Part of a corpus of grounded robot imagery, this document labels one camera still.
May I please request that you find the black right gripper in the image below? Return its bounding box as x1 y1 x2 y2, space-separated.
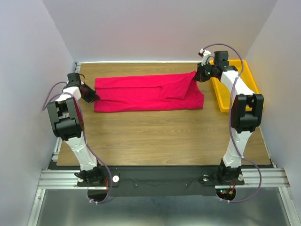
193 60 217 82

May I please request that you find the pink red t shirt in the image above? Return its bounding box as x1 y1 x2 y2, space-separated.
94 71 204 113

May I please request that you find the yellow plastic tray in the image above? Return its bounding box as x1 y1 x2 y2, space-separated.
211 60 260 113

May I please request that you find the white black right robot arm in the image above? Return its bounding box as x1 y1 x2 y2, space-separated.
193 49 264 184

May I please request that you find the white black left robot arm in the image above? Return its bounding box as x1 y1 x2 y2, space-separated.
47 73 105 186

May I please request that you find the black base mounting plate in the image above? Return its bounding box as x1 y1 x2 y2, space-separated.
74 166 244 197

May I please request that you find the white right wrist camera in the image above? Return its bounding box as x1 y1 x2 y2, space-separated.
198 48 212 66

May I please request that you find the aluminium frame rail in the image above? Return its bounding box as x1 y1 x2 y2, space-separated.
38 169 290 190

